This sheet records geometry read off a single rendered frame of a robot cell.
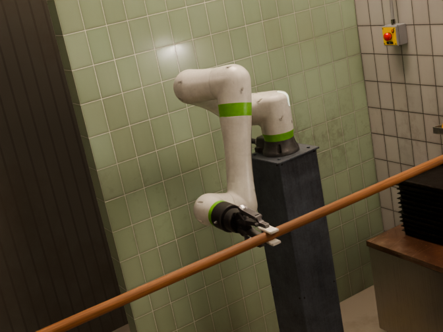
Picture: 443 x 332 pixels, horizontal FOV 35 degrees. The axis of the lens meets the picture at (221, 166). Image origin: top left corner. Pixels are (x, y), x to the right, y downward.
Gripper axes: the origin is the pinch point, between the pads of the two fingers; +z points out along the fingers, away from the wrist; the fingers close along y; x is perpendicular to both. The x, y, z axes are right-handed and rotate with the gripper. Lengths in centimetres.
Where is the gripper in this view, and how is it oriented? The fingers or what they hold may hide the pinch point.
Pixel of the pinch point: (269, 234)
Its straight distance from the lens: 209.5
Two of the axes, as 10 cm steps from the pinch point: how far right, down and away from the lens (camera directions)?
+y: 1.8, 9.4, 3.0
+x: -8.3, 3.1, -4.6
